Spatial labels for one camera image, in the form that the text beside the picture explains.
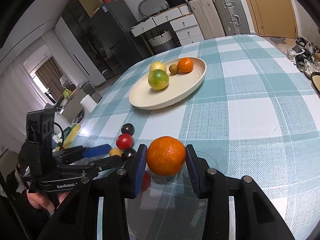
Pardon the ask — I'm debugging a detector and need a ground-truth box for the small yellow brown fruit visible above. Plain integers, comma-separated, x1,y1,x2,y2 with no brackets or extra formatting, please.
109,148,122,157

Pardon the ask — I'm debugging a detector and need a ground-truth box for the red tomato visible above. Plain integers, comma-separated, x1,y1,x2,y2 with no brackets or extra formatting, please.
116,133,134,150
141,171,151,192

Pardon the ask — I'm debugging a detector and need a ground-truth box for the large orange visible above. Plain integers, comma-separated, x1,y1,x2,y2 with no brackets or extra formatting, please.
146,136,186,176

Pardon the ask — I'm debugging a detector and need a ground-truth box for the left hand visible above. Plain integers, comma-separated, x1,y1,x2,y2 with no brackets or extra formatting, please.
26,190,70,211

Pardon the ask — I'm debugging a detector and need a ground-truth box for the yellow bag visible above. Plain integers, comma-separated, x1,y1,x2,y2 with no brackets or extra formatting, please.
62,124,81,149

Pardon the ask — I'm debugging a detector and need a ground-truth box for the small dark plum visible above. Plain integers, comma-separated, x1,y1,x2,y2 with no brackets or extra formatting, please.
121,147,136,161

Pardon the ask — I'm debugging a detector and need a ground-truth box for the white paper roll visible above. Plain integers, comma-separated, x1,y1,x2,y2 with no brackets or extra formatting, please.
80,94,97,113

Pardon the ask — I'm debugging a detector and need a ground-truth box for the teal checked tablecloth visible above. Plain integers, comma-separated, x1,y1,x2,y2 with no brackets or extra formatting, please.
73,35,319,239

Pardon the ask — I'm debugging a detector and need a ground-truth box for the cream oval plate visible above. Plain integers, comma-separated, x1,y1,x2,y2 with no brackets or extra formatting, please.
129,57,207,110

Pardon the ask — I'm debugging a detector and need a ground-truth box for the green yellow round fruit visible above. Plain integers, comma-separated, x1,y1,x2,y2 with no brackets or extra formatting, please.
148,69,169,90

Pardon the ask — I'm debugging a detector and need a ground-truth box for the brown kiwi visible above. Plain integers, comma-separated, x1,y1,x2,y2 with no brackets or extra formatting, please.
169,64,179,75

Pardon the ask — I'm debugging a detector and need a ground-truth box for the small orange on plate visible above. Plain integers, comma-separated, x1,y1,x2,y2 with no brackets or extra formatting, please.
177,57,194,73

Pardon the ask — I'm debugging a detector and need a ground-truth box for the pale yellow round fruit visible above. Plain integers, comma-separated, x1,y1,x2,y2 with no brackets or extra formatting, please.
149,61,167,72

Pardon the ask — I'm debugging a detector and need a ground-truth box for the black refrigerator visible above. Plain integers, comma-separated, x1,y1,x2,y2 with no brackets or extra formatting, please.
91,0,151,75

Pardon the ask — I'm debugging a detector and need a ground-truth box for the woven laundry basket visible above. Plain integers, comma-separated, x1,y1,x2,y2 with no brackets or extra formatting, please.
148,31,176,54

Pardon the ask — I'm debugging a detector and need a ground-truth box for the white drawer cabinet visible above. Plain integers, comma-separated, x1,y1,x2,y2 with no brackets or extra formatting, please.
131,4,204,46

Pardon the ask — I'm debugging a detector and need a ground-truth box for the beige suitcase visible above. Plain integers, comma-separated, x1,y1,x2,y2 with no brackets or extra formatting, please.
188,0,226,40

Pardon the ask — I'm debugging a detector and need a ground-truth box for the silver suitcase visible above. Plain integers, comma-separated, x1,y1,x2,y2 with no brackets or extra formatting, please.
213,0,250,36

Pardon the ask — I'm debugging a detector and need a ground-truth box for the wooden door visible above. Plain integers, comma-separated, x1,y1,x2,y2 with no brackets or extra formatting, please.
246,0,297,39

